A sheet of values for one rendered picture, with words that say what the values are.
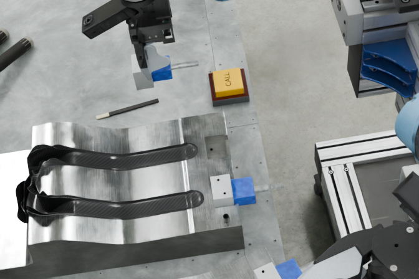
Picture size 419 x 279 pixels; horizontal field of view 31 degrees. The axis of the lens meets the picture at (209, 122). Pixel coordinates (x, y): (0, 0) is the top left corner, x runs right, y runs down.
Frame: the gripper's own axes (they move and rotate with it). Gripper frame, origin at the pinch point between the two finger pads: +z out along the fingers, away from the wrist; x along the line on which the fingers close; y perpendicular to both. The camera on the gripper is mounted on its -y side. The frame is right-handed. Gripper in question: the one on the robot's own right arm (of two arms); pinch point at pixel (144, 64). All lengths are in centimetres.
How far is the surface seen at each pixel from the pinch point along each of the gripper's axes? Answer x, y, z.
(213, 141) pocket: -15.7, 11.3, 7.8
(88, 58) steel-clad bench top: 18.2, -14.5, 14.9
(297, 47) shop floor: 84, 46, 95
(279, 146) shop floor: 41, 32, 95
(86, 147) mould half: -15.6, -12.7, 3.5
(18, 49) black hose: 21.0, -29.9, 11.4
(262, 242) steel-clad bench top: -35.3, 17.5, 14.9
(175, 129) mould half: -12.7, 4.3, 6.2
